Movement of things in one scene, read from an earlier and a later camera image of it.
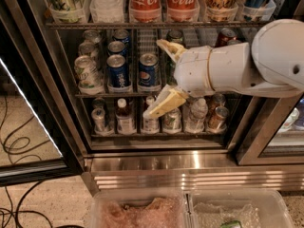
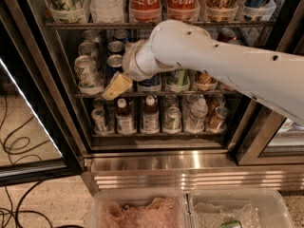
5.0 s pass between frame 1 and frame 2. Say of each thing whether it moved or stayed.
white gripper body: moved
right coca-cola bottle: stayed
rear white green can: stayed
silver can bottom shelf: stayed
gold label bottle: stayed
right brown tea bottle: stayed
